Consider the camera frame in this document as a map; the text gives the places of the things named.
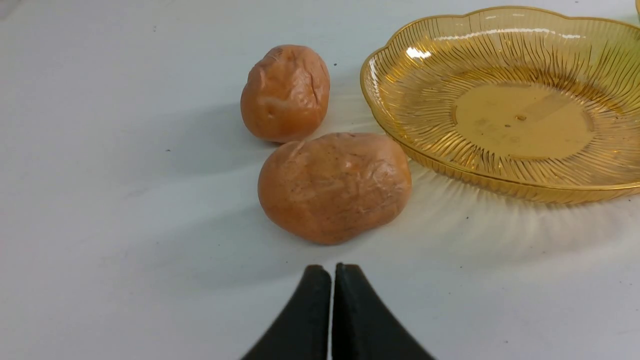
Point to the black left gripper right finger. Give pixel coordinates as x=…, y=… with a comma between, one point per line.
x=363, y=328

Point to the small brown potato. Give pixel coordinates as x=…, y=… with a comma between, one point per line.
x=286, y=95

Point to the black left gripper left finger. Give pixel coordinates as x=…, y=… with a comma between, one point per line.
x=301, y=330

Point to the amber ribbed plastic plate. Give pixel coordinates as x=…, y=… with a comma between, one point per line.
x=519, y=101

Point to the large brown potato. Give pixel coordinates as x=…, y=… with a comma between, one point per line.
x=336, y=187

